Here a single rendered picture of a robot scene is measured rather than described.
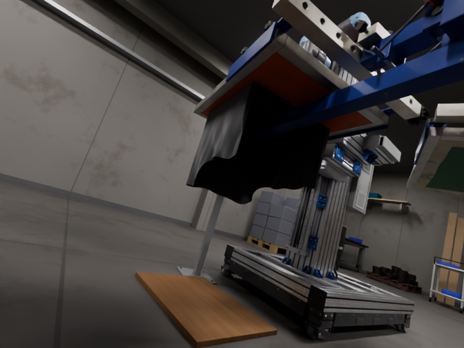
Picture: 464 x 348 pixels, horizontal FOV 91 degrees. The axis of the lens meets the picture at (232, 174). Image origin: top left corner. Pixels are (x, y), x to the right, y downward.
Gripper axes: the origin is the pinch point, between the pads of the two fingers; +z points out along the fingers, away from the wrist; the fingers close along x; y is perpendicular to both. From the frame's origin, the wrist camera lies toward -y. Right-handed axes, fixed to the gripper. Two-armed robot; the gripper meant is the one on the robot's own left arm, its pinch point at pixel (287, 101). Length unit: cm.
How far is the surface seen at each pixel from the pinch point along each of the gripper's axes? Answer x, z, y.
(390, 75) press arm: -47.2, 11.0, -2.8
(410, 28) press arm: -50, -2, -3
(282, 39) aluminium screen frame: -28.7, 4.0, -26.7
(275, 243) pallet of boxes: 307, 79, 271
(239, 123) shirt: -4.3, 23.0, -21.2
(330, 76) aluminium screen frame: -28.7, 3.8, -5.3
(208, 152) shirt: 23.5, 31.0, -20.5
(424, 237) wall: 262, -55, 754
